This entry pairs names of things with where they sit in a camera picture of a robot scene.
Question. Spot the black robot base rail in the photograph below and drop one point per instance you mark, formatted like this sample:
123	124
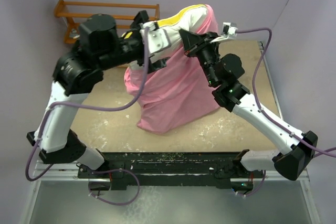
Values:
214	169

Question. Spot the white yellow pillow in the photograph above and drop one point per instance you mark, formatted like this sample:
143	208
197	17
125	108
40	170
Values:
196	18

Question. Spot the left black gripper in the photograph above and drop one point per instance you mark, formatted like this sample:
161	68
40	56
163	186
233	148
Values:
135	27

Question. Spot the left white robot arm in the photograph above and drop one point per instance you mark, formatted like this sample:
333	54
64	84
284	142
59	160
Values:
97	49

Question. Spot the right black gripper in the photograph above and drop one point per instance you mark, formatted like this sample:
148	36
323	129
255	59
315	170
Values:
195	42

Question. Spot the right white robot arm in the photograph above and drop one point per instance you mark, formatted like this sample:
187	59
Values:
222	72

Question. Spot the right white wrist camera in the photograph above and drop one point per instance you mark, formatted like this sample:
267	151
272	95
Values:
229	32

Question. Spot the pink satin pillowcase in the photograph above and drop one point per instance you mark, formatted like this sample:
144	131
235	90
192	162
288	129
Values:
175	95

